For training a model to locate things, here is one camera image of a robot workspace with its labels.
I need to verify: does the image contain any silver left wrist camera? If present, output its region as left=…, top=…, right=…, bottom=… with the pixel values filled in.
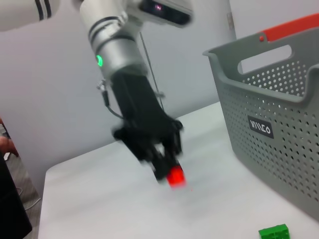
left=138, top=0, right=194, bottom=28

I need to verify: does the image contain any green stepped toy brick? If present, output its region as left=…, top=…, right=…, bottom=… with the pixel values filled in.
left=258, top=223, right=292, bottom=239

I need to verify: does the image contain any orange-red bar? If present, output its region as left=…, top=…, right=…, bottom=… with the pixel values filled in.
left=258, top=13, right=319, bottom=43

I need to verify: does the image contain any dark thin cable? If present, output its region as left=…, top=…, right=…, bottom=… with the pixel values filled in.
left=101, top=89, right=125, bottom=120

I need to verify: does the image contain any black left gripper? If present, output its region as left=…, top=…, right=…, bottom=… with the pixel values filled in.
left=111, top=66, right=185, bottom=182

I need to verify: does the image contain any black cabinet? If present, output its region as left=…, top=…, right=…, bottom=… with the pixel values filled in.
left=0, top=150, right=33, bottom=239

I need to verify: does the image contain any small red toy brick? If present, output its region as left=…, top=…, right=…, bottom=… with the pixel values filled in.
left=166, top=166, right=187, bottom=190

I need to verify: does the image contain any grey perforated storage bin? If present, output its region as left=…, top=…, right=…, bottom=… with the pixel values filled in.
left=202, top=27, right=319, bottom=222

